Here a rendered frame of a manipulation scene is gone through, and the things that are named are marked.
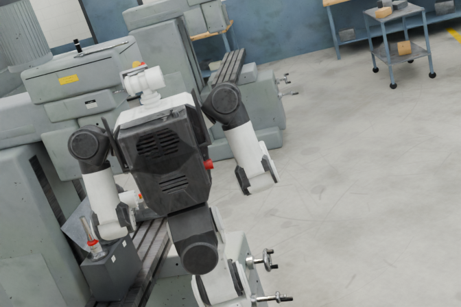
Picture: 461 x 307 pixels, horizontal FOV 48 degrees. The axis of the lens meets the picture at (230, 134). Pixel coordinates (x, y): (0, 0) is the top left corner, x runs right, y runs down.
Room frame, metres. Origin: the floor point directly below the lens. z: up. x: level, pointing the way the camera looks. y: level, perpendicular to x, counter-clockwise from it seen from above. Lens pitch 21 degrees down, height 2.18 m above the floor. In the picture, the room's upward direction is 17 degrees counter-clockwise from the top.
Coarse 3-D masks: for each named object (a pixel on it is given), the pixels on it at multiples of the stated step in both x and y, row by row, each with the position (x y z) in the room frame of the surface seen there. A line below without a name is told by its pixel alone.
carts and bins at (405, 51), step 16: (384, 0) 5.99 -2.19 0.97; (400, 0) 6.34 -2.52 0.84; (384, 16) 5.74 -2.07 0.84; (400, 16) 5.61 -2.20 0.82; (368, 32) 6.39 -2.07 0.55; (384, 32) 5.63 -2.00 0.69; (384, 48) 5.99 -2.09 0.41; (400, 48) 5.82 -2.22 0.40; (416, 48) 5.91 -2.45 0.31; (432, 64) 5.59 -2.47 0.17
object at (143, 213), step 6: (138, 198) 2.53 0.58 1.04; (138, 204) 2.39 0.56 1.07; (144, 204) 2.39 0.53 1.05; (138, 210) 2.39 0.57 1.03; (144, 210) 2.38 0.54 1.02; (150, 210) 2.38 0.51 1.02; (138, 216) 2.39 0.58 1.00; (144, 216) 2.39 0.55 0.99; (150, 216) 2.38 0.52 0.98; (156, 216) 2.37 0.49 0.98; (162, 216) 2.36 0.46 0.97
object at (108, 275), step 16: (112, 240) 1.91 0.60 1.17; (128, 240) 1.95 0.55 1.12; (96, 256) 1.82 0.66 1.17; (112, 256) 1.82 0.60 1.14; (128, 256) 1.91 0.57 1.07; (96, 272) 1.79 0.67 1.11; (112, 272) 1.79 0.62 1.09; (128, 272) 1.87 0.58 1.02; (96, 288) 1.80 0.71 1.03; (112, 288) 1.77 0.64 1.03
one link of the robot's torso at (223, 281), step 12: (216, 216) 1.48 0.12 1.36; (168, 228) 1.49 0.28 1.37; (228, 264) 1.62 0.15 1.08; (204, 276) 1.56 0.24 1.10; (216, 276) 1.56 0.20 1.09; (228, 276) 1.57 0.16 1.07; (204, 288) 1.57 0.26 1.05; (216, 288) 1.56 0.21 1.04; (228, 288) 1.56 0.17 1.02; (240, 288) 1.57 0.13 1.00; (204, 300) 1.57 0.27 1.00; (216, 300) 1.56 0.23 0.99
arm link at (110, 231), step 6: (114, 222) 1.45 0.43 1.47; (102, 228) 1.44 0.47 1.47; (108, 228) 1.44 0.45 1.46; (114, 228) 1.44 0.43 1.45; (120, 228) 1.44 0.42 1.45; (126, 228) 1.44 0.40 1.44; (102, 234) 1.44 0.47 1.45; (108, 234) 1.44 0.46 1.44; (114, 234) 1.45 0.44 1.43; (120, 234) 1.46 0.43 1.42; (126, 234) 1.47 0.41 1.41; (108, 240) 1.47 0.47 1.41
